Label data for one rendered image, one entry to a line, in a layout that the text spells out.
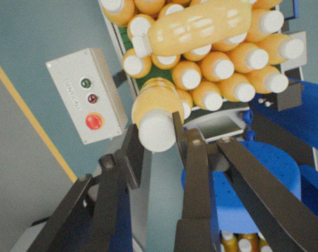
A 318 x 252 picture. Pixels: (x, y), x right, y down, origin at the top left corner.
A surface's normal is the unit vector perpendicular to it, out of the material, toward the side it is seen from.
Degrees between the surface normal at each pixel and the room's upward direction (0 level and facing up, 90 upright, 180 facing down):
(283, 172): 90
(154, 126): 1
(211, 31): 23
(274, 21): 0
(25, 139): 0
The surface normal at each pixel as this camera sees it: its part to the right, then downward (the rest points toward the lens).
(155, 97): -0.08, -0.74
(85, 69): 0.00, 0.36
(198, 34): 0.11, 0.68
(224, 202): -0.29, -0.89
